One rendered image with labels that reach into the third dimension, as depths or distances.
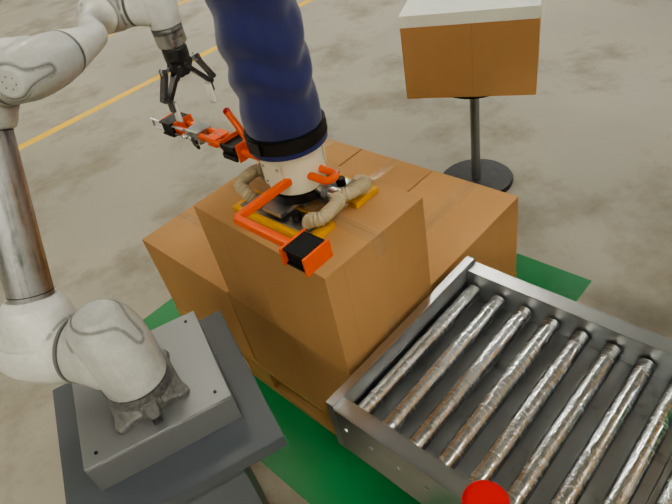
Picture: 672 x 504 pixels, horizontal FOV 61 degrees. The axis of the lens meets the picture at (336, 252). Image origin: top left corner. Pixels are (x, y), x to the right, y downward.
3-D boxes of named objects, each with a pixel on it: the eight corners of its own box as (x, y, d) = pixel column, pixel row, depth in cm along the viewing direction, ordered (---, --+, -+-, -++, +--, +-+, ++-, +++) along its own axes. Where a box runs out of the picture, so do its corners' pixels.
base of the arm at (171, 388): (123, 449, 126) (113, 434, 123) (100, 388, 142) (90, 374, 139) (197, 403, 132) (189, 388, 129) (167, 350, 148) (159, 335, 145)
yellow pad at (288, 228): (336, 227, 157) (333, 213, 154) (311, 248, 152) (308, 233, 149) (257, 194, 177) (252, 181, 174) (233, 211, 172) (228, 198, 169)
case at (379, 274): (432, 296, 186) (423, 197, 160) (350, 376, 167) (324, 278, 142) (309, 234, 223) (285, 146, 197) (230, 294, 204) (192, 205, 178)
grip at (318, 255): (333, 255, 131) (329, 239, 128) (308, 277, 127) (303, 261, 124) (308, 244, 137) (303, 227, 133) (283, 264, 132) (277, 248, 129)
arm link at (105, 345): (151, 405, 127) (108, 339, 114) (81, 403, 132) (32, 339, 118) (178, 349, 139) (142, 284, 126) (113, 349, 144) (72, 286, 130)
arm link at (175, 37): (187, 21, 162) (194, 41, 166) (169, 18, 167) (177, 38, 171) (161, 33, 157) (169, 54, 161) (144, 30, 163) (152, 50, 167)
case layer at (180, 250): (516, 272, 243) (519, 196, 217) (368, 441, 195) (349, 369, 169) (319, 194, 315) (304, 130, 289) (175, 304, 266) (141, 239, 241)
